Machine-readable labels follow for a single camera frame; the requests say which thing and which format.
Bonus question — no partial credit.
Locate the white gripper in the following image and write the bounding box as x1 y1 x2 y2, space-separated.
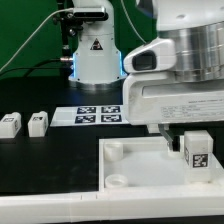
123 72 224 153

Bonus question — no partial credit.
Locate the white square table top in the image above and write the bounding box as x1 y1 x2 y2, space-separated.
99 136 224 192

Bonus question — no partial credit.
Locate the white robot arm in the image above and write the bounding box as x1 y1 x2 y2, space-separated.
69 0 224 133

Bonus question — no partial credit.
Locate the white L-shaped obstacle fence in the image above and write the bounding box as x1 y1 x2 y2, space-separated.
0 184 224 224

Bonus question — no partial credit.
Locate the sheet with four tags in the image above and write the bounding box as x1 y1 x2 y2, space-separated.
51 105 128 127

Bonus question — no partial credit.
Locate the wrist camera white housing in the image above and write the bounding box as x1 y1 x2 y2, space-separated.
123 38 177 73

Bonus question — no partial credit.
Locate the grey cable right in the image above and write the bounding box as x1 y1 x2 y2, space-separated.
120 0 148 44

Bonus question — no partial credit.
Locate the grey cable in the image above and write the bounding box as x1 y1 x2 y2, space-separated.
120 0 148 44
0 8 75 73

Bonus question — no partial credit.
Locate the black camera stand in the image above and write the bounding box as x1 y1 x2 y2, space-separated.
52 0 84 78

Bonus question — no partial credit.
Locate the black cable left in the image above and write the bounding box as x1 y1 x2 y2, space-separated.
0 58 73 78

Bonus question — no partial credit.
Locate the grey cable left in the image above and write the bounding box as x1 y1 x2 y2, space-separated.
0 8 75 73

